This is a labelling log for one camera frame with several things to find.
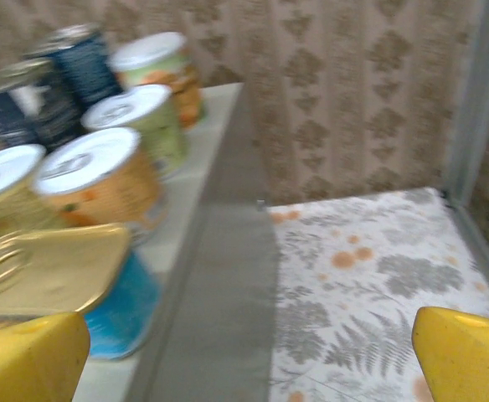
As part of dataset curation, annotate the grey metal box counter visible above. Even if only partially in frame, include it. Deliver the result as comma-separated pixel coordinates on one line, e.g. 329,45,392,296
72,82,280,402

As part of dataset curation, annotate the orange label can white lid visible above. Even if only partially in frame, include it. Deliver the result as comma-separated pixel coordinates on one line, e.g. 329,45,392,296
33,126,170,246

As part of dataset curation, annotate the aluminium frame post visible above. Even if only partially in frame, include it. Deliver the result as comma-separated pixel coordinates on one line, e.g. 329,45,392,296
443,0,489,210

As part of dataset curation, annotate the green label can white lid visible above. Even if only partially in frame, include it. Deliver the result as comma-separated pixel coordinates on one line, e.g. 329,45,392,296
80,83,189,179

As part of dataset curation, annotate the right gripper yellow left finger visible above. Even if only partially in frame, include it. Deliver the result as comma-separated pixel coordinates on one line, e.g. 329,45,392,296
0,311,92,402

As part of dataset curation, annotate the tall blue can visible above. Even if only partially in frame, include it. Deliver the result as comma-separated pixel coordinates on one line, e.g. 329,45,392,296
0,58,82,152
24,23,124,110

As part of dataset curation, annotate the floral table covering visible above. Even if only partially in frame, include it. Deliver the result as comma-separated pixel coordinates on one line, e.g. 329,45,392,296
265,186,489,402

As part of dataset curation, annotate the yellow label can white lid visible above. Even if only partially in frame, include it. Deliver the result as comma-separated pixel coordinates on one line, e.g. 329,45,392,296
0,143,61,248

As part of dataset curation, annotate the orange green can plastic lid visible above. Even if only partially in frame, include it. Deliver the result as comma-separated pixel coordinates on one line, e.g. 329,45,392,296
109,32,207,129

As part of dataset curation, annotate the aluminium table side rail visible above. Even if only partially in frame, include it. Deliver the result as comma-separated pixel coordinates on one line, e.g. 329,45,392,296
447,199,489,294

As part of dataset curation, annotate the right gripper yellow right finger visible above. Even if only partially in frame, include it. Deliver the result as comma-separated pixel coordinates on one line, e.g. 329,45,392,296
410,306,489,402

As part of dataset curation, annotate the gold rectangular tin blue side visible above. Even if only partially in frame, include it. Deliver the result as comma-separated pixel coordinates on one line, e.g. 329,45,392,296
0,223,164,362

